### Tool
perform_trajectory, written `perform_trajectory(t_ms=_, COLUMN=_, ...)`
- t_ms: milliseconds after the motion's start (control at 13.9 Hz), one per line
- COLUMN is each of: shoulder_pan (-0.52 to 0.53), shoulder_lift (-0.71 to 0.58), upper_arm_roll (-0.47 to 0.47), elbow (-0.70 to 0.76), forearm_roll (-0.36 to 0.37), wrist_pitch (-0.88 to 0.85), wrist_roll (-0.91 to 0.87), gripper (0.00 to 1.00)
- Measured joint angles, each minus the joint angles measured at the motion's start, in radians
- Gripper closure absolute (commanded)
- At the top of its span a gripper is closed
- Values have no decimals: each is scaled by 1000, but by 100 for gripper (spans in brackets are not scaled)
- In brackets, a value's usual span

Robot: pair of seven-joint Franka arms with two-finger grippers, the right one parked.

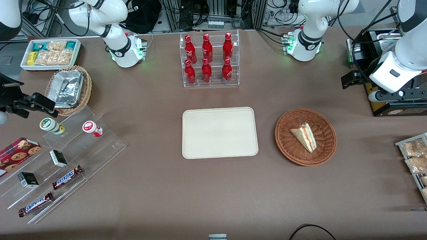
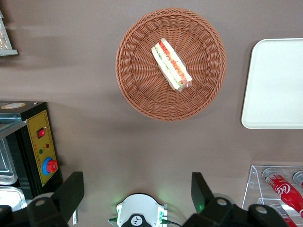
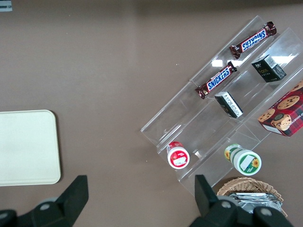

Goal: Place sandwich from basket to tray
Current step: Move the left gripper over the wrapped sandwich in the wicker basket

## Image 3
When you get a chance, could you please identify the silver foil packets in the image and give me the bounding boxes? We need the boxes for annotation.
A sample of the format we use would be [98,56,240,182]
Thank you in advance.
[228,192,284,215]

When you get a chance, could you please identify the red tartan cookie box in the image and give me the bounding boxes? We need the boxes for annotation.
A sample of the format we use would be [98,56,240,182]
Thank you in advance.
[257,79,303,138]

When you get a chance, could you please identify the cream rectangular plastic tray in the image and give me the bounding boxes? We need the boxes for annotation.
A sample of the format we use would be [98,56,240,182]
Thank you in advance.
[0,109,62,187]

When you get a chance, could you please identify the Snickers chocolate bar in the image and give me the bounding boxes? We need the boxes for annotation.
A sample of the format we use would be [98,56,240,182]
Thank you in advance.
[195,61,238,100]
[229,21,277,60]

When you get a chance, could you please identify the red lidded yogurt cup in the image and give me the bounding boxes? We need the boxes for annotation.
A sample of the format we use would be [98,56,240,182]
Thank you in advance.
[165,141,190,169]

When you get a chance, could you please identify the green lidded sunflower cup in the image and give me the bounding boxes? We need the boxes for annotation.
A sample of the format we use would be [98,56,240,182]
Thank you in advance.
[224,143,262,176]

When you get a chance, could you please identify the small grey white block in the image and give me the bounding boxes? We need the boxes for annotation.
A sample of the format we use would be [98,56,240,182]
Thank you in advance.
[0,0,14,13]

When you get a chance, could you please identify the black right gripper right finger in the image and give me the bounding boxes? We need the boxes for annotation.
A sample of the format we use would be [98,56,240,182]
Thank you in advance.
[188,174,253,227]

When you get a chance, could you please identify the small black carton box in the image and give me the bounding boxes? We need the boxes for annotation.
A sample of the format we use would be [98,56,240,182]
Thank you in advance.
[214,91,244,119]
[250,54,287,83]

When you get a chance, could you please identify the clear acrylic stepped display stand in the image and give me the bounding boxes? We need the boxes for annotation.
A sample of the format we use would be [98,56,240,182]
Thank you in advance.
[140,15,303,197]

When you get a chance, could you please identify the light wicker basket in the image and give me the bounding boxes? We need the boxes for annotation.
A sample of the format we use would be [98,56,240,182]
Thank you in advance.
[216,177,288,219]

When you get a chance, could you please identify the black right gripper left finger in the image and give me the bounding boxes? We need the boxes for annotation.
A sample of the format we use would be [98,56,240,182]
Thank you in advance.
[18,175,89,227]

